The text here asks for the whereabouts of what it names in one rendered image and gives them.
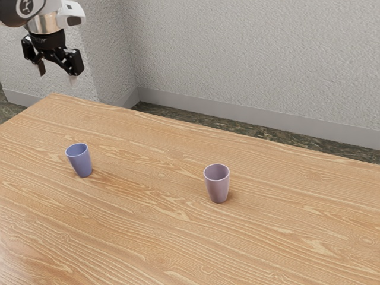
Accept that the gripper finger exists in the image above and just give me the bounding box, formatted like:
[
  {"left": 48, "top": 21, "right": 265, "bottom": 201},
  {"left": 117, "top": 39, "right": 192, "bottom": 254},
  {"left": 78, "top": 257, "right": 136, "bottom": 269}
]
[
  {"left": 49, "top": 47, "right": 86, "bottom": 87},
  {"left": 20, "top": 34, "right": 46, "bottom": 77}
]

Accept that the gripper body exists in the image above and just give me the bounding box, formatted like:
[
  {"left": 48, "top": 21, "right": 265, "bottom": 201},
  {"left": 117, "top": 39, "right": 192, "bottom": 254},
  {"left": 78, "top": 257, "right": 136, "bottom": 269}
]
[{"left": 28, "top": 29, "right": 67, "bottom": 59}]

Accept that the blue cup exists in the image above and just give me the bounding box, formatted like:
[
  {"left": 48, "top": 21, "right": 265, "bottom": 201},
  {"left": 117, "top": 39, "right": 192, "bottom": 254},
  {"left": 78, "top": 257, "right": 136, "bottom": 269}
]
[{"left": 65, "top": 142, "right": 93, "bottom": 178}]

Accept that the mauve cup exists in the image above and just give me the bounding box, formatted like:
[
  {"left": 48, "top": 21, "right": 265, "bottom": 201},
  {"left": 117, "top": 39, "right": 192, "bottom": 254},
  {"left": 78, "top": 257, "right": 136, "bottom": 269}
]
[{"left": 203, "top": 163, "right": 231, "bottom": 204}]

